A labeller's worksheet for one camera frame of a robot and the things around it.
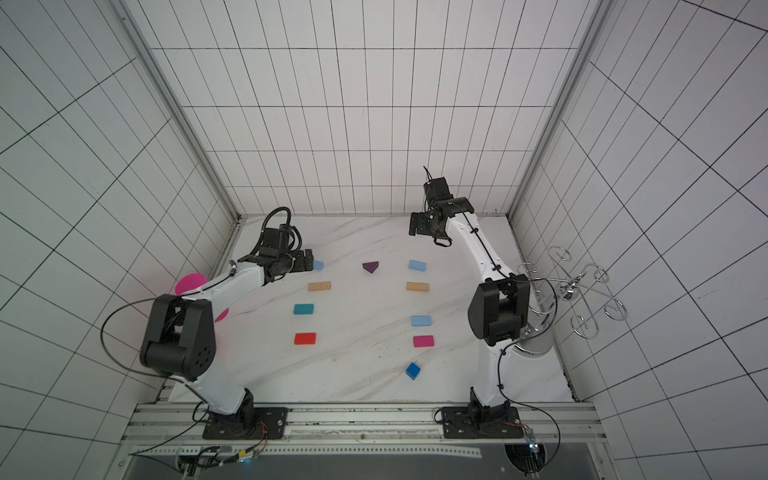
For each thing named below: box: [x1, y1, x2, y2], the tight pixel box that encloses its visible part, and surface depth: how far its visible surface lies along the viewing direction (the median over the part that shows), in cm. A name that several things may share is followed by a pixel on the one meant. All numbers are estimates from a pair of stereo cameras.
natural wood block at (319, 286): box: [308, 281, 331, 292], surface depth 100 cm
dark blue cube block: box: [406, 362, 421, 380], surface depth 81 cm
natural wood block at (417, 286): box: [406, 282, 430, 292], surface depth 101 cm
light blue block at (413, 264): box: [408, 259, 427, 272], surface depth 106 cm
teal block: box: [293, 304, 314, 315], surface depth 97 cm
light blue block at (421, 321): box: [411, 316, 433, 327], surface depth 93 cm
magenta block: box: [413, 335, 435, 348], surface depth 87 cm
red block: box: [294, 333, 316, 345], surface depth 89 cm
